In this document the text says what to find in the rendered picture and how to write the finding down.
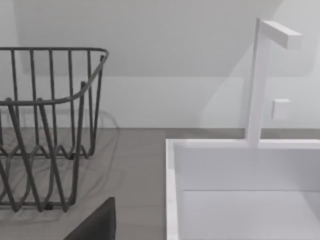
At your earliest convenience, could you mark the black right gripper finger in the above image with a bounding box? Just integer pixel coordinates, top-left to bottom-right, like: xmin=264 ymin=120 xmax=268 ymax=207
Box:
xmin=62 ymin=196 xmax=117 ymax=240

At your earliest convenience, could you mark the white sink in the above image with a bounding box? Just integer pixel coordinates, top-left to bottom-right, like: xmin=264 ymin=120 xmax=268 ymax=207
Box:
xmin=165 ymin=138 xmax=320 ymax=240

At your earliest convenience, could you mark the tall white tap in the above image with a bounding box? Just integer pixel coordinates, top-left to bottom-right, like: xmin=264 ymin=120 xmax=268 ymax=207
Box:
xmin=245 ymin=17 xmax=303 ymax=146

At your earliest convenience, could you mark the white square tap knob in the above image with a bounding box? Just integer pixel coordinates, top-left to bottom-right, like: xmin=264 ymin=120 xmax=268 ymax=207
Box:
xmin=270 ymin=98 xmax=292 ymax=120

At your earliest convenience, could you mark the grey wire basket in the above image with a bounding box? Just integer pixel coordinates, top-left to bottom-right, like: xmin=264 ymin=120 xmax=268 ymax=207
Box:
xmin=0 ymin=46 xmax=110 ymax=213

